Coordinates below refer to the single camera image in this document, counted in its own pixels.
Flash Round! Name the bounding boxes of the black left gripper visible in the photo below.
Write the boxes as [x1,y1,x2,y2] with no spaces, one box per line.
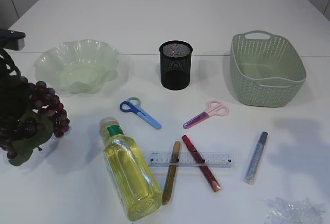
[0,48,33,142]

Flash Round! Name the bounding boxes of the purple artificial grape bunch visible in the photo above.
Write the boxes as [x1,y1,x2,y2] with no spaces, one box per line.
[1,80,70,166]

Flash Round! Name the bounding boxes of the yellow tea plastic bottle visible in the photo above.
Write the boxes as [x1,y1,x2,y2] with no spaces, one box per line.
[99,117,162,221]

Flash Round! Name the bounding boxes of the pink safety scissors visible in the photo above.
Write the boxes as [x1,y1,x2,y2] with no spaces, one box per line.
[183,100,229,129]

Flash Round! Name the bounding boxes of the clear plastic sheet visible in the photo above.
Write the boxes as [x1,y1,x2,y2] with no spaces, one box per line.
[264,197,326,224]

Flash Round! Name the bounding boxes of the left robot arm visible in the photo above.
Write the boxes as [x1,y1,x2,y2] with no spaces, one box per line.
[1,29,31,140]

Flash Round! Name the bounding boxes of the clear plastic ruler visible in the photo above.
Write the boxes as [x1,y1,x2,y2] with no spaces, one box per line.
[147,151,235,168]

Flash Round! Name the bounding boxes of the black mesh pen holder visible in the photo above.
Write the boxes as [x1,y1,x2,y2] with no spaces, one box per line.
[159,40,193,90]

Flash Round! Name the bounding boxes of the gold glitter pen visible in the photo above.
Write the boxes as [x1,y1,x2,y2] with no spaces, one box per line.
[162,141,181,205]

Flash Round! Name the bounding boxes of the red glitter pen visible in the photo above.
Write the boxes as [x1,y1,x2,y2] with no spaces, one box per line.
[182,135,221,192]

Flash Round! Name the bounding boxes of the silver glitter pen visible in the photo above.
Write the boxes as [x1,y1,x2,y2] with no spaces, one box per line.
[244,131,268,185]

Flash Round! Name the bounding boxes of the green plastic woven basket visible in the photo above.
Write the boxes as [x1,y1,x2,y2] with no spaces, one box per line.
[230,30,306,107]

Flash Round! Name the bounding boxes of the green wavy glass bowl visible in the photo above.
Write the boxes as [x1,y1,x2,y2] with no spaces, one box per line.
[34,39,119,94]

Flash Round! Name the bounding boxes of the blue safety scissors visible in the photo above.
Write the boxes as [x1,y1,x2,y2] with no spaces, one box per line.
[120,97,162,130]

